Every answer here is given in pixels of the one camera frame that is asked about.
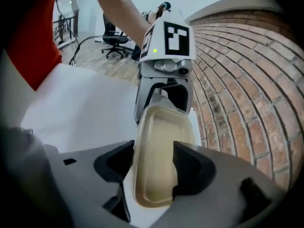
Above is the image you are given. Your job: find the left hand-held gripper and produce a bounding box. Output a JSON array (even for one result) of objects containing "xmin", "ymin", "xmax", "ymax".
[{"xmin": 134, "ymin": 9, "xmax": 197, "ymax": 126}]

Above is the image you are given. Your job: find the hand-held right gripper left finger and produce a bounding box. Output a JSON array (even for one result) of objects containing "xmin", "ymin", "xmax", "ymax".
[{"xmin": 44, "ymin": 139, "xmax": 135, "ymax": 223}]

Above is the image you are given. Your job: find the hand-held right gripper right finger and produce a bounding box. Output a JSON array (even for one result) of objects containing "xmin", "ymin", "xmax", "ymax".
[{"xmin": 151, "ymin": 140, "xmax": 286, "ymax": 228}]

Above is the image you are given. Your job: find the person's left forearm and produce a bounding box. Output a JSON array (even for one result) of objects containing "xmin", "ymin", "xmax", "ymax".
[{"xmin": 91, "ymin": 0, "xmax": 153, "ymax": 50}]

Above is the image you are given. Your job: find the white table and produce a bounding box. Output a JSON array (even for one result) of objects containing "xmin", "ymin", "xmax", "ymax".
[{"xmin": 20, "ymin": 64, "xmax": 199, "ymax": 225}]

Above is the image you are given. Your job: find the black office chair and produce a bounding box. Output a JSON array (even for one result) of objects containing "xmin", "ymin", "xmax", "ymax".
[{"xmin": 101, "ymin": 13, "xmax": 130, "ymax": 59}]

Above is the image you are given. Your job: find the black metal railing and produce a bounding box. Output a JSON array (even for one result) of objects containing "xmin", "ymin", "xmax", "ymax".
[{"xmin": 52, "ymin": 10, "xmax": 79, "ymax": 48}]

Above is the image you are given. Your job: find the person's red shirt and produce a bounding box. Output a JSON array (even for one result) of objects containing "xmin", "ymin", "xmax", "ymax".
[{"xmin": 6, "ymin": 0, "xmax": 64, "ymax": 91}]

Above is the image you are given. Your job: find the black cable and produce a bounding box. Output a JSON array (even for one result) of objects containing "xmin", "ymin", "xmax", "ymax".
[{"xmin": 68, "ymin": 34, "xmax": 101, "ymax": 66}]

